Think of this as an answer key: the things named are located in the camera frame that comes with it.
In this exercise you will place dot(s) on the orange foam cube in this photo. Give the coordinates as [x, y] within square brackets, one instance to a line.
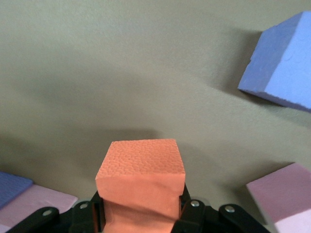
[141, 170]

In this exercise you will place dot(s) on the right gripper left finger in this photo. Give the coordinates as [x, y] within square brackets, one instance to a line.
[80, 218]

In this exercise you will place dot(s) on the pink foam cube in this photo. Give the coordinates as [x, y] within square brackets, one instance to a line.
[43, 196]
[286, 194]

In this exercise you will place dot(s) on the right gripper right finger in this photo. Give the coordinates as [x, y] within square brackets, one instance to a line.
[206, 218]

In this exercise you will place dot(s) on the purple foam cube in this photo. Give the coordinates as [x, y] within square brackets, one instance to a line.
[279, 68]
[12, 189]

